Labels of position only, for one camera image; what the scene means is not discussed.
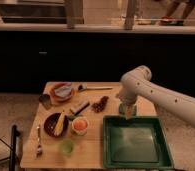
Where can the dark grape bunch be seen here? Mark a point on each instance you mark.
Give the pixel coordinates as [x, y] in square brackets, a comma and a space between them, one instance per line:
[100, 105]

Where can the black handled knife block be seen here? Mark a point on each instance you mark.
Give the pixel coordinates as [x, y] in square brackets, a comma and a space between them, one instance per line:
[79, 108]

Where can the yellow gripper fingers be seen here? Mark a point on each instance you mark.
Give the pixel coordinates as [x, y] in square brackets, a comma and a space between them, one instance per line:
[129, 111]

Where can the metal fork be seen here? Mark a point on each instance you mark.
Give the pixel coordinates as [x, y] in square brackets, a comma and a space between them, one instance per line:
[39, 150]

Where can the blue cloth on plate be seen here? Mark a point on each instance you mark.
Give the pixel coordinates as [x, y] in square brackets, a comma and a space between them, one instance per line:
[63, 90]

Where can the green plastic tray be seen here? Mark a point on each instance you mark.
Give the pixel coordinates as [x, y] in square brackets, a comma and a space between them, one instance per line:
[137, 143]

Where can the black chair frame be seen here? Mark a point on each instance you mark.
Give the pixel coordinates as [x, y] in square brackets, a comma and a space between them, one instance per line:
[13, 158]

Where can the small metal cup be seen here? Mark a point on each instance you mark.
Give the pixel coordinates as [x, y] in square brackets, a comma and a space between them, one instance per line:
[45, 100]

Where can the green sponge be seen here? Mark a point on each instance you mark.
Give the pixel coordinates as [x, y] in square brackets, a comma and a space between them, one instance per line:
[122, 112]

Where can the yellow corn cob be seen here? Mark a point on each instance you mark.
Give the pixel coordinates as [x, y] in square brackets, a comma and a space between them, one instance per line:
[59, 125]

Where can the orange plate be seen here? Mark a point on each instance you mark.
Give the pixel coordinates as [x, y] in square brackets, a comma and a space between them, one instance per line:
[59, 99]

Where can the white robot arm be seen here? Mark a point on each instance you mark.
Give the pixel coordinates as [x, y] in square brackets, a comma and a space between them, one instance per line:
[137, 82]

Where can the white cup with orange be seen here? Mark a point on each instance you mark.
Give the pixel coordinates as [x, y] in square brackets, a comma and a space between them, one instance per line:
[80, 125]

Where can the dark red bowl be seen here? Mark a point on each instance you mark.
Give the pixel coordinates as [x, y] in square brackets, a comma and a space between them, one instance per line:
[50, 123]

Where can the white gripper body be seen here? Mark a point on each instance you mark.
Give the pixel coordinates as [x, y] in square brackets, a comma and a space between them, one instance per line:
[126, 96]

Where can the green plastic cup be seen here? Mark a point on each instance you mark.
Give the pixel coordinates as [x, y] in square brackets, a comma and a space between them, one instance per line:
[66, 147]

